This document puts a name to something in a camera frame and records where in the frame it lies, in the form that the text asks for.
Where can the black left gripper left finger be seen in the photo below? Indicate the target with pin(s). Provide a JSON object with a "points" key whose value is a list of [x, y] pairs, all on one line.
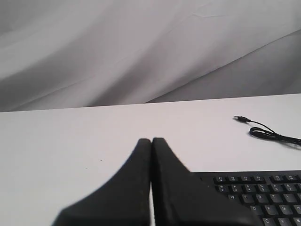
{"points": [[122, 201]]}

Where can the grey backdrop cloth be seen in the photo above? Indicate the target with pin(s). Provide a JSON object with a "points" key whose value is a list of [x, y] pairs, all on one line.
{"points": [[78, 53]]}

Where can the black acer keyboard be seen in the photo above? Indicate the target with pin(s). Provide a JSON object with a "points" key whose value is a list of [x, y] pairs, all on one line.
{"points": [[273, 196]]}

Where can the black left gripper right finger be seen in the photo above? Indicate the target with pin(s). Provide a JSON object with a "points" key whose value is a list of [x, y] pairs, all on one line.
{"points": [[180, 198]]}

